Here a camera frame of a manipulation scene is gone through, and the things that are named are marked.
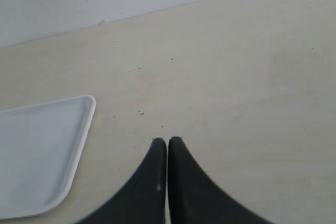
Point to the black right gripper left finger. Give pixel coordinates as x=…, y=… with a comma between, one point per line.
x=142, y=197

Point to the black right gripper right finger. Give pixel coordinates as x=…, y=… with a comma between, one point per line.
x=194, y=197

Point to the white plastic tray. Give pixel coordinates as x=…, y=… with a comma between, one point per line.
x=41, y=146

